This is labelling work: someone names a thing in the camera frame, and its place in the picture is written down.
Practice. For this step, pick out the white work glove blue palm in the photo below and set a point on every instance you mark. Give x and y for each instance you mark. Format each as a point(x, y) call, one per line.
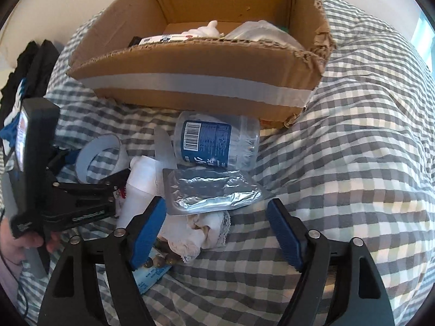
point(15, 108)

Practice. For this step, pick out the pile of black clothes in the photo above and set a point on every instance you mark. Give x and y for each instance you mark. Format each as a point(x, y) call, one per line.
point(37, 71)

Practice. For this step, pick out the brown cardboard box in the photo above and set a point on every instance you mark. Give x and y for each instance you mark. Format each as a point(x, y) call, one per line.
point(204, 61)

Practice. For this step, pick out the person's left hand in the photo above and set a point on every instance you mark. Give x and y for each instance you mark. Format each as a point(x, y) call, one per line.
point(8, 244)

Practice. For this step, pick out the green packet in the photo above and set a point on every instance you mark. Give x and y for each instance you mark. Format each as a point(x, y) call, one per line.
point(282, 27)

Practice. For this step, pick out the silver blister pack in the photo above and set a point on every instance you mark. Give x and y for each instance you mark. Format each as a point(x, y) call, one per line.
point(204, 190)

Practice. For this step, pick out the white tissue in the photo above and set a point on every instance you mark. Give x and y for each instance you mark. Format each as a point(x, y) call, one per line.
point(190, 237)
point(207, 29)

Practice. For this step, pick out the grey tape roll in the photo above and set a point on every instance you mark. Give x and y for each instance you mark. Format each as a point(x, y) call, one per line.
point(98, 142)

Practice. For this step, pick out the clear plastic bottle blue label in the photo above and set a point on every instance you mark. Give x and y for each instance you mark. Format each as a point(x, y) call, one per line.
point(210, 139)

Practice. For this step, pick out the blue white small box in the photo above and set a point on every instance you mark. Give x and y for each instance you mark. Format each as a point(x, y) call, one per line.
point(151, 275)

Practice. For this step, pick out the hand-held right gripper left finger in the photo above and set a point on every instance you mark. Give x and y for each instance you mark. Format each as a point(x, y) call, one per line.
point(148, 234)

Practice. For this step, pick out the white plastic bag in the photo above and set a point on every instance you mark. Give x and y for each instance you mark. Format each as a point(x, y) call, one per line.
point(261, 35)

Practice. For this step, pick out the green white medicine box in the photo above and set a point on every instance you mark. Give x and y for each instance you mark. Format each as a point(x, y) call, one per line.
point(159, 39)

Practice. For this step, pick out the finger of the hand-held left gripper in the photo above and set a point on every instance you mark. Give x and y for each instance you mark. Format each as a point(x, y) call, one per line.
point(85, 203)
point(63, 163)

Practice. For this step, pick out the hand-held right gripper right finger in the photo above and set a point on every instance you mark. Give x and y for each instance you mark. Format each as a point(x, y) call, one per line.
point(285, 234)

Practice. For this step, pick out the white paper packet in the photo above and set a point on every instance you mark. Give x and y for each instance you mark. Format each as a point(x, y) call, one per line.
point(142, 180)

